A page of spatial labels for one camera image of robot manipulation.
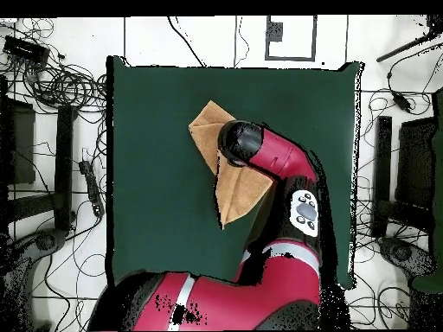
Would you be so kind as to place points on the orange terry towel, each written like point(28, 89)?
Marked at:
point(242, 193)

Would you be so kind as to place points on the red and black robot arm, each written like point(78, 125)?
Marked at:
point(259, 297)

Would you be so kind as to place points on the dark green table cloth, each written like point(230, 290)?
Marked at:
point(155, 173)

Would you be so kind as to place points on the black power strip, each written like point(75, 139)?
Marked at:
point(92, 188)

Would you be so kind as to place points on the black stand leg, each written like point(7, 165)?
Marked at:
point(64, 166)
point(383, 155)

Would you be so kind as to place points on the dark grey square plate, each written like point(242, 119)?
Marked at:
point(275, 31)

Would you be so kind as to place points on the black panel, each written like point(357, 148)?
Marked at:
point(20, 145)
point(415, 159)

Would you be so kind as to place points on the black power adapter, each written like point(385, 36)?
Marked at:
point(402, 102)

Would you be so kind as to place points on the black rod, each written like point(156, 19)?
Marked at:
point(405, 46)

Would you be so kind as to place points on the black electronics box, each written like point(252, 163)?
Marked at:
point(26, 50)

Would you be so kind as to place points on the grey rectangular floor frame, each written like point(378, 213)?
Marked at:
point(314, 38)

